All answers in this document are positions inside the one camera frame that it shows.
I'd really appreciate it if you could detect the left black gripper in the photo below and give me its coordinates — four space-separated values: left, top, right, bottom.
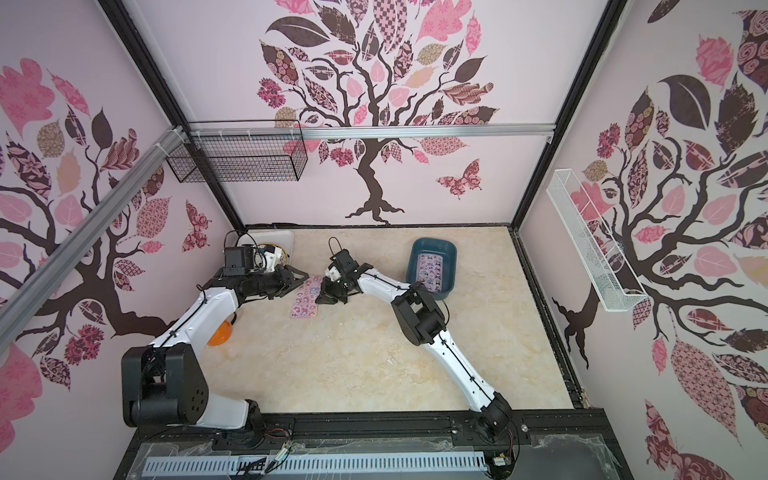
246 264 309 299

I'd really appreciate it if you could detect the pink sticker sheet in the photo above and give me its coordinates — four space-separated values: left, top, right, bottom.
290 276 323 319

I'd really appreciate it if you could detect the teal plastic storage box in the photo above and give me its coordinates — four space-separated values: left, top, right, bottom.
406 237 457 300

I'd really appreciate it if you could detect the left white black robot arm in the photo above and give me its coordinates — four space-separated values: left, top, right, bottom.
121 244 309 430

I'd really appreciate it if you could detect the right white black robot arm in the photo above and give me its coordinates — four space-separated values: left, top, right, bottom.
316 249 513 441

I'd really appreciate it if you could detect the patterned ceramic plate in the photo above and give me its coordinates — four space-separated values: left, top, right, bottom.
257 243 290 268

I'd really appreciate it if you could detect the white plastic tray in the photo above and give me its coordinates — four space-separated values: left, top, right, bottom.
239 229 295 255

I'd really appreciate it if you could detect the orange cup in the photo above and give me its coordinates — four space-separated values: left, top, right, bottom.
207 321 233 346

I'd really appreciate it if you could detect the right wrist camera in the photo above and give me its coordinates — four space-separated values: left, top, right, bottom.
324 266 341 282

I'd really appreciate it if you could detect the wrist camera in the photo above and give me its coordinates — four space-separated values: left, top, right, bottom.
261 245 286 273
324 266 341 282

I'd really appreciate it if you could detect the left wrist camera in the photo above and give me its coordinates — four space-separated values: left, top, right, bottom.
261 245 286 273

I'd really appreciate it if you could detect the black wire basket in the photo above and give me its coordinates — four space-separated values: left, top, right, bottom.
166 120 309 183

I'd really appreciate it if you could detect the white slotted cable duct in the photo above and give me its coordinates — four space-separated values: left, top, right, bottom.
138 451 488 479

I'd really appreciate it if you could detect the aluminium rail back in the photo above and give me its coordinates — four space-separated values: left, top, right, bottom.
191 123 556 140

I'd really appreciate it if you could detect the aluminium rail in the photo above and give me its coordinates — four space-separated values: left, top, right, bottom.
191 123 556 140
1 126 187 349

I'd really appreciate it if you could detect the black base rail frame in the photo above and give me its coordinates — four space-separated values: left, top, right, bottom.
114 409 633 479

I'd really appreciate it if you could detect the white wire shelf basket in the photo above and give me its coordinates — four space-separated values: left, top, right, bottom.
546 169 648 313

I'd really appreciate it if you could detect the aluminium rail left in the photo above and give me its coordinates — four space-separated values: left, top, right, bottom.
1 126 187 349

